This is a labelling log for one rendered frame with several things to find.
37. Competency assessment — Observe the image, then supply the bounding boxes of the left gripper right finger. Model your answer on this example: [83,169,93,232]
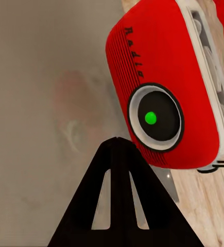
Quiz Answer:
[117,137,204,247]

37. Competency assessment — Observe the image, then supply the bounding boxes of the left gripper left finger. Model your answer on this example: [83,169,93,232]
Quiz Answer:
[48,137,126,247]

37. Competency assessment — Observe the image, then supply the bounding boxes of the radio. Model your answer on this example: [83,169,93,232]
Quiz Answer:
[106,0,224,173]

